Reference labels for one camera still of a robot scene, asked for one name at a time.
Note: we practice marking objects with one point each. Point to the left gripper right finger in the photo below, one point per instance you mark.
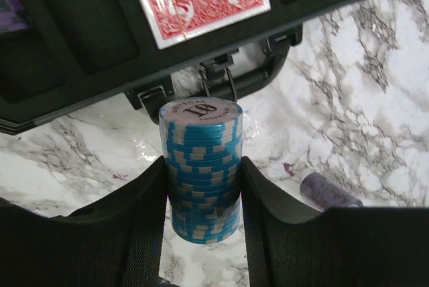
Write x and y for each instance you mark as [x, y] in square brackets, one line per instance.
[291, 244]

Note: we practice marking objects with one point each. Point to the purple grey poker chip stack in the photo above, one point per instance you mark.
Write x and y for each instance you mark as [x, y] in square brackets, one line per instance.
[322, 194]

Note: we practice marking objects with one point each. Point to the black foam-lined poker case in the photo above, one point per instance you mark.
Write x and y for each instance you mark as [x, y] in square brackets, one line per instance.
[79, 52]

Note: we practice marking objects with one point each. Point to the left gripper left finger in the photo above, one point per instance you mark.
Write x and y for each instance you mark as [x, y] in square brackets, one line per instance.
[115, 241]

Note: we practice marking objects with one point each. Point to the light blue poker chip stack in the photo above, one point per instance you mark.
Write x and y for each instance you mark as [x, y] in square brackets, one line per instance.
[202, 148]

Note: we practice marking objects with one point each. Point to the purple chip stack in case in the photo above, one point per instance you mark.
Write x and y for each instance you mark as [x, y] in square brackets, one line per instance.
[14, 17]

